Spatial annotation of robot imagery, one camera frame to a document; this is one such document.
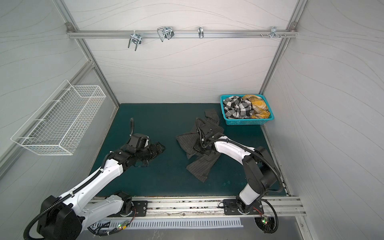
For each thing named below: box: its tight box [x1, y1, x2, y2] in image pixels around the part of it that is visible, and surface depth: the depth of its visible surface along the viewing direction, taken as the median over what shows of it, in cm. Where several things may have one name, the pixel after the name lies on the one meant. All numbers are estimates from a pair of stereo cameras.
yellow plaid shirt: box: [241, 94, 271, 119], surface depth 106 cm
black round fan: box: [254, 216, 276, 232], surface depth 73 cm
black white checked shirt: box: [223, 95, 254, 119], surface depth 107 cm
